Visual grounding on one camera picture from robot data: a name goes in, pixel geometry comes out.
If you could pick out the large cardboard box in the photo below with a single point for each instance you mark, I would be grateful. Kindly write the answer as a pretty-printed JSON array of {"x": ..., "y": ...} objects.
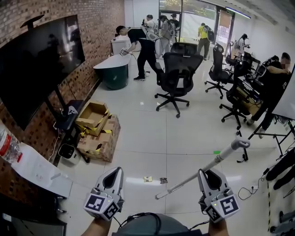
[{"x": 101, "y": 143}]

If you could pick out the white broom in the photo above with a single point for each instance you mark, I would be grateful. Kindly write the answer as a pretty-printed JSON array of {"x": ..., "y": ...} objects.
[{"x": 221, "y": 157}]

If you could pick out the black office chair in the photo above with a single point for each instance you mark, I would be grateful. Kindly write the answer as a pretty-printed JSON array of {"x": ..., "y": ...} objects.
[
  {"x": 219, "y": 69},
  {"x": 239, "y": 99},
  {"x": 184, "y": 48},
  {"x": 177, "y": 76}
]

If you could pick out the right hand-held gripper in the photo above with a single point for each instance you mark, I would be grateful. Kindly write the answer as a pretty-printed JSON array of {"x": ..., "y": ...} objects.
[{"x": 227, "y": 205}]

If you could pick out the green floor tape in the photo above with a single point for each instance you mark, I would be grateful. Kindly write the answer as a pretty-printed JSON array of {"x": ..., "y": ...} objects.
[{"x": 217, "y": 152}]

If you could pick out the yellow black floor tape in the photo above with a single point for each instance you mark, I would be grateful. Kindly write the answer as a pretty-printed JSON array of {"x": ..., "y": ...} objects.
[{"x": 269, "y": 207}]

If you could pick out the black camera bar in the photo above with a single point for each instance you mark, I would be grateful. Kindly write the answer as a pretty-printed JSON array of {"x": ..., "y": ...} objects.
[{"x": 32, "y": 21}]

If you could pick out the person's left forearm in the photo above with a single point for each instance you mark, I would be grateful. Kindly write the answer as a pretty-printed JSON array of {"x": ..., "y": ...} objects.
[{"x": 96, "y": 228}]

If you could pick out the black framed screen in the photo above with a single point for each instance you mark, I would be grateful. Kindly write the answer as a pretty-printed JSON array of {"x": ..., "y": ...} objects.
[{"x": 27, "y": 219}]

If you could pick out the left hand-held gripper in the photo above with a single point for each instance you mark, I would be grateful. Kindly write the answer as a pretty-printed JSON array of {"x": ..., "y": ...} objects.
[{"x": 99, "y": 205}]

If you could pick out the black whiteboard stand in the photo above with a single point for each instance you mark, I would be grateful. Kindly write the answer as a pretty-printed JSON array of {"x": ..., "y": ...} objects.
[{"x": 260, "y": 131}]

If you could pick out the person's right forearm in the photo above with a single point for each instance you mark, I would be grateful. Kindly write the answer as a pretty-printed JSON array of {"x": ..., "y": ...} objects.
[{"x": 219, "y": 229}]

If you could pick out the whiteboard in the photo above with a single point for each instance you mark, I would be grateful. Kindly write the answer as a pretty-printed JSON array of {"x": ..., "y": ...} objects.
[{"x": 285, "y": 96}]

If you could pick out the yellow wrapper scrap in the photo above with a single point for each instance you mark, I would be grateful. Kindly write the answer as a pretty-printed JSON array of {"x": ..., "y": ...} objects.
[{"x": 148, "y": 179}]

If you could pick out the black television stand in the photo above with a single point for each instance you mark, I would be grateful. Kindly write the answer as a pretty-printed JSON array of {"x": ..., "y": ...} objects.
[{"x": 69, "y": 119}]

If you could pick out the dark wrapper scrap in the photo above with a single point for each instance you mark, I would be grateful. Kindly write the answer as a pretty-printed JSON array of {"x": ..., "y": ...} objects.
[{"x": 164, "y": 180}]

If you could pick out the large clear water bottle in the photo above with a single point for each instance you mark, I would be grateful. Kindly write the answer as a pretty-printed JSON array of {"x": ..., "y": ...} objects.
[{"x": 9, "y": 145}]

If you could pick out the white trash bin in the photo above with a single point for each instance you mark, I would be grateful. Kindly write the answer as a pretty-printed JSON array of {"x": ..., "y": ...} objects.
[{"x": 69, "y": 155}]

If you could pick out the white round backpack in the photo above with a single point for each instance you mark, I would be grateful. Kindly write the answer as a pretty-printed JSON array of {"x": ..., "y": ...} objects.
[{"x": 151, "y": 35}]

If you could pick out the flat cardboard box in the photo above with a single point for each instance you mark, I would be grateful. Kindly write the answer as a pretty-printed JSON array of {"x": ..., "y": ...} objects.
[
  {"x": 99, "y": 130},
  {"x": 92, "y": 113}
]

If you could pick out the black television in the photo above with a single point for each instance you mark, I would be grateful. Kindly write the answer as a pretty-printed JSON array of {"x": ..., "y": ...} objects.
[{"x": 41, "y": 69}]

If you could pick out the white top green counter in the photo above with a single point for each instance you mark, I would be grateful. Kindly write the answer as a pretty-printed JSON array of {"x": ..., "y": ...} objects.
[{"x": 115, "y": 73}]

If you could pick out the person's gray shirt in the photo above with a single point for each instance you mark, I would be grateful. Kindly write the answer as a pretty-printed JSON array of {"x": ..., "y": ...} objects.
[{"x": 152, "y": 225}]

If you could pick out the white power strip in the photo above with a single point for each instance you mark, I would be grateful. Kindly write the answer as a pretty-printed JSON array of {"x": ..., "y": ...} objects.
[{"x": 254, "y": 187}]

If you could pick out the white appliance box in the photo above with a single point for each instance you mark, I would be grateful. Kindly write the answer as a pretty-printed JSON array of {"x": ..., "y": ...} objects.
[{"x": 119, "y": 45}]

